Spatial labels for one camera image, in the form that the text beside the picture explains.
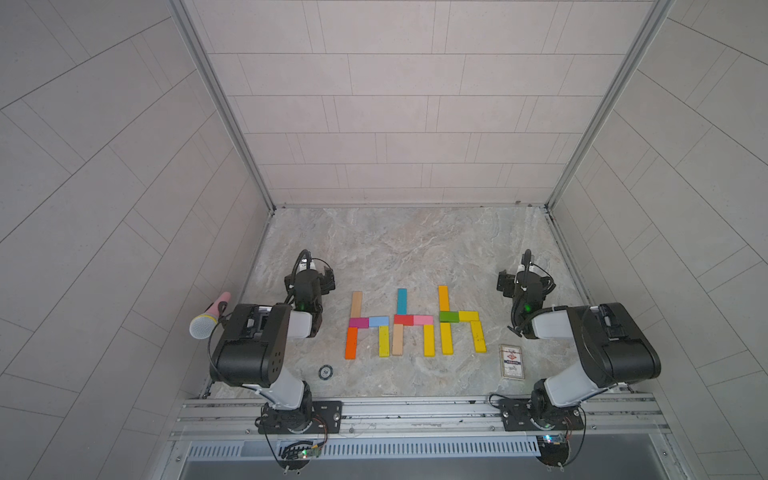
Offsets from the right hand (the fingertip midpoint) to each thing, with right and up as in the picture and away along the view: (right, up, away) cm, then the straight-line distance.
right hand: (518, 269), depth 95 cm
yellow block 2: (-30, -18, -12) cm, 37 cm away
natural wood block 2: (-39, -18, -12) cm, 45 cm away
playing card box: (-9, -23, -16) cm, 29 cm away
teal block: (-38, -10, -4) cm, 39 cm away
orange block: (-52, -19, -12) cm, 57 cm away
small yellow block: (-18, -13, -7) cm, 24 cm away
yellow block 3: (-25, -18, -11) cm, 33 cm away
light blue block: (-45, -14, -9) cm, 48 cm away
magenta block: (-50, -14, -9) cm, 52 cm away
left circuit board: (-62, -38, -30) cm, 78 cm away
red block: (-38, -14, -8) cm, 41 cm away
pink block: (-32, -14, -8) cm, 36 cm away
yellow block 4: (-16, -18, -10) cm, 26 cm away
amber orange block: (-25, -9, -4) cm, 27 cm away
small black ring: (-58, -25, -17) cm, 66 cm away
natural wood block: (-51, -10, -6) cm, 53 cm away
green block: (-24, -13, -6) cm, 28 cm away
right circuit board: (-3, -39, -26) cm, 47 cm away
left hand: (-65, +1, 0) cm, 65 cm away
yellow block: (-43, -19, -12) cm, 48 cm away
